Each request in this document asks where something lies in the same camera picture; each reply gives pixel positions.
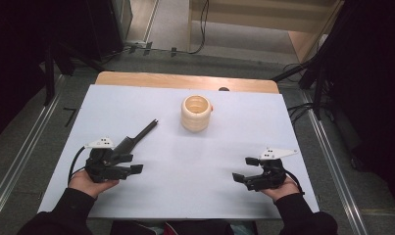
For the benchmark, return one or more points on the metal floor rail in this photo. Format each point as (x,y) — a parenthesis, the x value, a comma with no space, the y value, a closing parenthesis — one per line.
(335,169)
(18,163)

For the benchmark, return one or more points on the cream ribbed cup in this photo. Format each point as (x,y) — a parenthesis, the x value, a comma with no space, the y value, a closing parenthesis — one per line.
(196,117)

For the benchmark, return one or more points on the black metal stand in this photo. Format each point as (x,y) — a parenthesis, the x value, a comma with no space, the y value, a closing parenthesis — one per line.
(49,71)

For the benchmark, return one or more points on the black tripod stand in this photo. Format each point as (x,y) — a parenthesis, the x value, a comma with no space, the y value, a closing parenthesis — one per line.
(317,81)

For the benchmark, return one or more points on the light wooden shelf unit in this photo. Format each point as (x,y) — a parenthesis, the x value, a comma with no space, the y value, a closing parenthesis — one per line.
(250,16)

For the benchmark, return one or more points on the person's left hand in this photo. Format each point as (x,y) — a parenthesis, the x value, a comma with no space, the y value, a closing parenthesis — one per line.
(87,186)

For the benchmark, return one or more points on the white board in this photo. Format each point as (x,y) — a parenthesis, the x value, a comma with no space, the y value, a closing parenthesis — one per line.
(185,182)

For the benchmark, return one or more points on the person's right hand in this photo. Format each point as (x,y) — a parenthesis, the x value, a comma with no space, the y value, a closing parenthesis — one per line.
(283,191)

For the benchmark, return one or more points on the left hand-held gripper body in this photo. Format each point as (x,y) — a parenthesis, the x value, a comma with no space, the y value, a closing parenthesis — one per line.
(102,166)

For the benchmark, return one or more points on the black cabinet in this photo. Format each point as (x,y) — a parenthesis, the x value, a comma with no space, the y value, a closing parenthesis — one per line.
(107,26)

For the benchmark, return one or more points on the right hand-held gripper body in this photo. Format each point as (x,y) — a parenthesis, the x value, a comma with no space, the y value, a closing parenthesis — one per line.
(270,173)

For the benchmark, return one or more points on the wooden table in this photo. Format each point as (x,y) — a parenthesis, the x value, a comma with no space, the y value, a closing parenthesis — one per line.
(172,81)

